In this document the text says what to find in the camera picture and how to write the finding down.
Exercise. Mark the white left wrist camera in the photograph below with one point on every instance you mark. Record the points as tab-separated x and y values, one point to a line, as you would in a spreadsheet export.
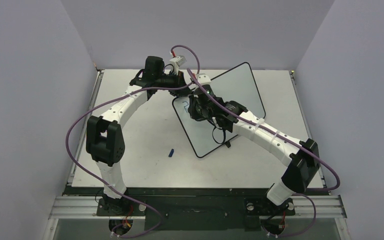
177	62

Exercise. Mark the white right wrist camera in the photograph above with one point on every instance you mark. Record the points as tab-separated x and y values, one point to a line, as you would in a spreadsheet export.
202	79

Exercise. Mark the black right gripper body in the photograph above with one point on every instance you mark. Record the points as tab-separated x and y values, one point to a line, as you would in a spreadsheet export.
196	105

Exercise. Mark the blue marker cap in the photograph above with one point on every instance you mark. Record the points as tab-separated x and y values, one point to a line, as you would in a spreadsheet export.
171	153

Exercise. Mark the aluminium frame rail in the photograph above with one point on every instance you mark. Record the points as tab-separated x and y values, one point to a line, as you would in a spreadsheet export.
86	207

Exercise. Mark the white whiteboard black frame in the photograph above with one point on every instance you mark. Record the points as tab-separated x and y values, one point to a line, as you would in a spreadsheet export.
236	84

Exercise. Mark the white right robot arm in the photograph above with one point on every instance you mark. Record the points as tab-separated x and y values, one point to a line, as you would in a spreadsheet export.
299	157

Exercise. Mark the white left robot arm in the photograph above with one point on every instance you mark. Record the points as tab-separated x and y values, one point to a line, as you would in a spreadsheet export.
104	138

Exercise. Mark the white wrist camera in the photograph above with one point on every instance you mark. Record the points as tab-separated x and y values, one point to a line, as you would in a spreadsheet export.
177	62
202	79

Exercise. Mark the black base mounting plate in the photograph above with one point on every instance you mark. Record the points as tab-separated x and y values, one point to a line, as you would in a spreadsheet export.
196	209

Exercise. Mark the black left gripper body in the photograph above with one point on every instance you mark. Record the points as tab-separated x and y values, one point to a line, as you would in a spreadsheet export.
174	80

